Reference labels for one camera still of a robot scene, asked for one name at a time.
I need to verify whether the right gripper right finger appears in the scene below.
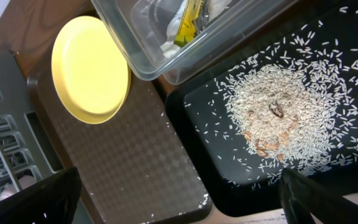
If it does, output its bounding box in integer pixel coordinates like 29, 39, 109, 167
279, 169, 358, 223

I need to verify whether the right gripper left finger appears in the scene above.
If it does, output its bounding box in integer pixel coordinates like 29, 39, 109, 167
0, 167, 81, 224

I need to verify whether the pink white bowl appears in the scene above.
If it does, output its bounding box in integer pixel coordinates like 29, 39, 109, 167
0, 175, 37, 201

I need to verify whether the yellow plate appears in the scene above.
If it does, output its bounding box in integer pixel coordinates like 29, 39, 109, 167
51, 16, 131, 124

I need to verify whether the green orange snack wrapper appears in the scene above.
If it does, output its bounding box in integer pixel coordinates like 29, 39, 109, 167
173, 0, 209, 47

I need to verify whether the grey dishwasher rack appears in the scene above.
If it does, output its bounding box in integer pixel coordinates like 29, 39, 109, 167
0, 49, 93, 224

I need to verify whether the pile of rice waste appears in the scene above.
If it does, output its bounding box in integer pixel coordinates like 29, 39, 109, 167
183, 6, 358, 190

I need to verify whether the black waste tray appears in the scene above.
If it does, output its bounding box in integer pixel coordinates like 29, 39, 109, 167
165, 1, 358, 217

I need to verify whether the dark brown serving tray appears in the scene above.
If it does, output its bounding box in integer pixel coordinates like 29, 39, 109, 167
26, 46, 214, 224

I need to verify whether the crumpled white tissue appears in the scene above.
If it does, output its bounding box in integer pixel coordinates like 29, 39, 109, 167
160, 0, 232, 58

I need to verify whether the clear plastic bin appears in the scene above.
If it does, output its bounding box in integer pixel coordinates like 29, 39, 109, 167
92, 0, 297, 85

